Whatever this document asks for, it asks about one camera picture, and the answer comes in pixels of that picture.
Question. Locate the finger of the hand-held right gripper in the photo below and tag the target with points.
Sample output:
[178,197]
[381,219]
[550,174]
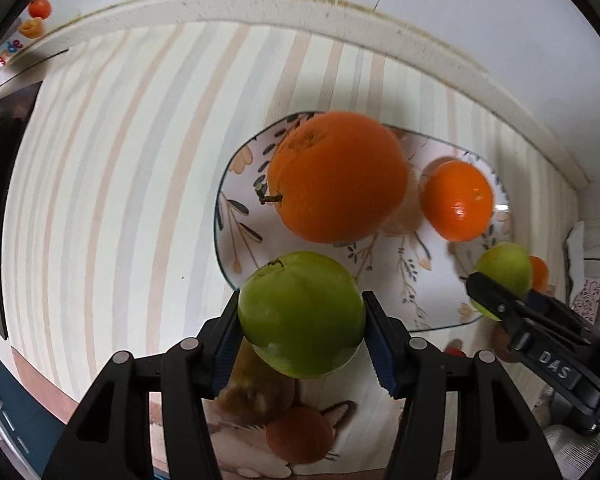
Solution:
[542,302]
[495,300]

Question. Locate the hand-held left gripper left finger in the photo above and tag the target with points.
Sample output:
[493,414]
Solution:
[227,342]

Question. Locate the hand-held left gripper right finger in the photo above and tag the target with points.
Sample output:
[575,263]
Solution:
[380,345]

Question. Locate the small green apple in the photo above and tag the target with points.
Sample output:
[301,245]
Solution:
[505,265]

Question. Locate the floral ceramic plate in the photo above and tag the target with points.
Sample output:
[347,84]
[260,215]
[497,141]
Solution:
[390,270]

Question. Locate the large green apple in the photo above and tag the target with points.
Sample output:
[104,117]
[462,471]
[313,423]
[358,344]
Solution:
[300,310]

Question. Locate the small orange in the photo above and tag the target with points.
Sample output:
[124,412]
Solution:
[539,272]
[455,200]

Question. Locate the patterned pink box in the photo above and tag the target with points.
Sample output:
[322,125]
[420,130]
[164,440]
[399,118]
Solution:
[594,302]

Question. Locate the small red object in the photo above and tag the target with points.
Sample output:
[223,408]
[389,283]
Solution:
[455,350]

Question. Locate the large orange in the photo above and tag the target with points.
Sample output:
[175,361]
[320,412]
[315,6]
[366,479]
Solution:
[337,175]

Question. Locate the striped printed tablecloth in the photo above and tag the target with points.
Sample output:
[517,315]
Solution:
[130,185]

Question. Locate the blue floor mat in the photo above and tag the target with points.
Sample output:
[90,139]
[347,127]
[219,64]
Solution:
[15,410]

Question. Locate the white wooden trim board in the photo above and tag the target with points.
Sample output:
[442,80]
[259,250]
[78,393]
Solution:
[330,7]

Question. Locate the orange cup-shaped toy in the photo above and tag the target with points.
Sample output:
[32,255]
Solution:
[32,28]

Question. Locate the orange round toy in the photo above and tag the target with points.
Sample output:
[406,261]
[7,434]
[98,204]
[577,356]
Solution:
[40,7]

